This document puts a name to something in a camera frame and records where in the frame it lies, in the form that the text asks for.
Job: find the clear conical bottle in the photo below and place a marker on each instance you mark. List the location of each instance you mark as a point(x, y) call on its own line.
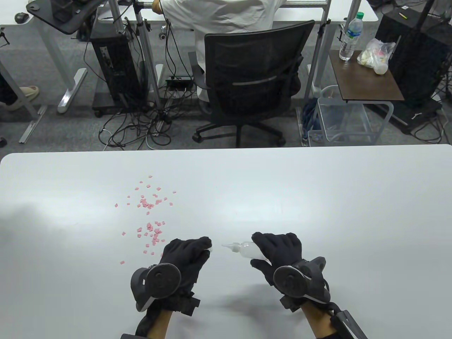
point(247, 250)

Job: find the long white desk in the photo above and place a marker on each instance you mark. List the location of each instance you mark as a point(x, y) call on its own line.
point(317, 14)

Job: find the black right hand tracker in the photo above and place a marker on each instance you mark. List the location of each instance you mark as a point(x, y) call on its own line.
point(289, 280)

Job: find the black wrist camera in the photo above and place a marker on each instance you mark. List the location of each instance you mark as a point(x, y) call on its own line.
point(348, 326)
point(132, 336)

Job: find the person's left forearm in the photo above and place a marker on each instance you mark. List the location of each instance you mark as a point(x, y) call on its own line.
point(160, 323)

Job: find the clear plastic bin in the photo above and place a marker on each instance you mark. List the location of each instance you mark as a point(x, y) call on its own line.
point(335, 120)

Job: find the black desk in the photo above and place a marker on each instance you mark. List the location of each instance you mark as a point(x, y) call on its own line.
point(42, 10)

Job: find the person's left hand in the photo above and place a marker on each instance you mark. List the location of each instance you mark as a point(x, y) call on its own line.
point(187, 252)

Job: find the white desk with metal legs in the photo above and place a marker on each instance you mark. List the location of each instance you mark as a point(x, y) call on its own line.
point(7, 10)

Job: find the clear plastic bag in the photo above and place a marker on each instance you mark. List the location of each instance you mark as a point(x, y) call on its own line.
point(374, 54)

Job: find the black hand tracker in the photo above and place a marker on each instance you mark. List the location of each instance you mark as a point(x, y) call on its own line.
point(289, 280)
point(162, 280)

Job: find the large black equipment case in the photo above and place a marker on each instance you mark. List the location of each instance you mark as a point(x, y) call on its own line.
point(413, 46)

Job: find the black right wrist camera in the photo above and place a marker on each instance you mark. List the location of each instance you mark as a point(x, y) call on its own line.
point(348, 326)

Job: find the person's right hand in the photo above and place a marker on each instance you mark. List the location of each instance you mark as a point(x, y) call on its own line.
point(282, 249)

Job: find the black power strip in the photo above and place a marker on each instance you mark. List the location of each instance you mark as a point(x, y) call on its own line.
point(180, 84)

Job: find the pile of pink paper scraps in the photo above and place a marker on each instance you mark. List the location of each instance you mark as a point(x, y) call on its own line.
point(152, 235)

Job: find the black computer mouse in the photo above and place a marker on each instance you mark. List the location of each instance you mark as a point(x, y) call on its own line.
point(22, 16)

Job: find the black left hand tracker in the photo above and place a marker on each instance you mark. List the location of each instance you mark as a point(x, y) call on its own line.
point(162, 280)

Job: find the black mesh office chair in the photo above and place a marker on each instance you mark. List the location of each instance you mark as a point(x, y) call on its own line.
point(257, 60)

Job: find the brown side table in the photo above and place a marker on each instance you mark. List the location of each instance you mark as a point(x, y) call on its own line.
point(363, 81)

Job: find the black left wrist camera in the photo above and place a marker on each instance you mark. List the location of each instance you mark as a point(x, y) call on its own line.
point(132, 336)

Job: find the black computer tower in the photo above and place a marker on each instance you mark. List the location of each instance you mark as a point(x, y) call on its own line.
point(113, 67)

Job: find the plastic water bottle green cap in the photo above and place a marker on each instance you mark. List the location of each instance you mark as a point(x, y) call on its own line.
point(349, 39)

